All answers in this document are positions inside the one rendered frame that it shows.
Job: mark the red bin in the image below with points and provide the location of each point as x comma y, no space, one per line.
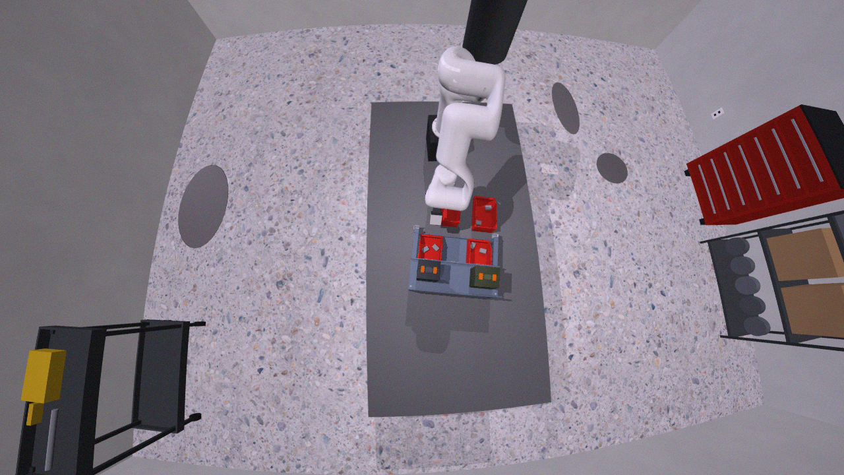
473,255
488,218
450,218
429,241

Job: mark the dark grey tool case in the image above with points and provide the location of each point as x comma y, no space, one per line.
429,270

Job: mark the dark green tool case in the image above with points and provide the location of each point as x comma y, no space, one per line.
487,277

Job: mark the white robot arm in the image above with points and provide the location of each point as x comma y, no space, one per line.
462,79

